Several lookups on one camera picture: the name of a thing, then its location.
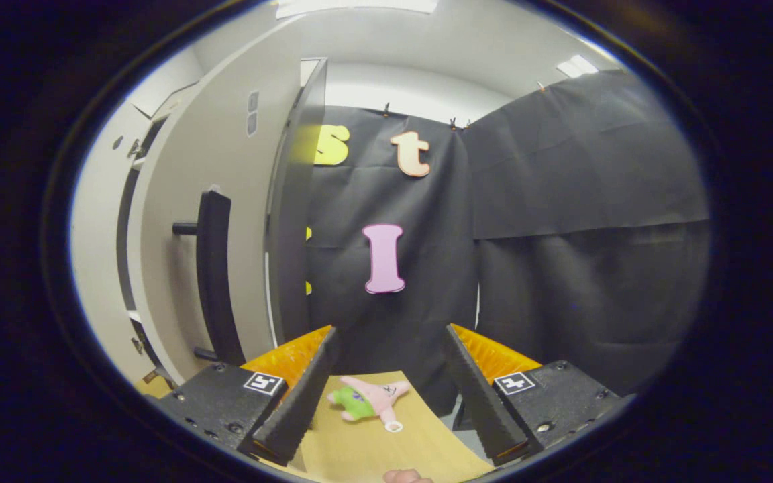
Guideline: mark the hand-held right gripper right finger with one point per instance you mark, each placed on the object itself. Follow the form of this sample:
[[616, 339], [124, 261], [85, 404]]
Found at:
[[487, 402]]

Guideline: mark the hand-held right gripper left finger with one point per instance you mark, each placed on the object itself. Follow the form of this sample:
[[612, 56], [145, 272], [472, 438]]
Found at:
[[292, 409]]

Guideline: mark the grey shoe cabinet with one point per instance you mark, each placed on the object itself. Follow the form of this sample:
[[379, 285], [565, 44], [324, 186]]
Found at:
[[292, 235]]

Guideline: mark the grey cabinet door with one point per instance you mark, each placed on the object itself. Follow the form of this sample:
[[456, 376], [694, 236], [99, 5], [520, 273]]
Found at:
[[94, 268], [172, 168]]

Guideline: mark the pink star plush toy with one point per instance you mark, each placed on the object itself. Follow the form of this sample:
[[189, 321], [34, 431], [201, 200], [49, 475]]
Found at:
[[370, 399]]

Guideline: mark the black backdrop cloth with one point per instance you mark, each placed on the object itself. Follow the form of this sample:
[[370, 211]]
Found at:
[[561, 302]]

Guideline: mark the ceiling light panel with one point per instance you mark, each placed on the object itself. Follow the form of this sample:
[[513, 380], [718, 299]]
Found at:
[[578, 66], [359, 5]]

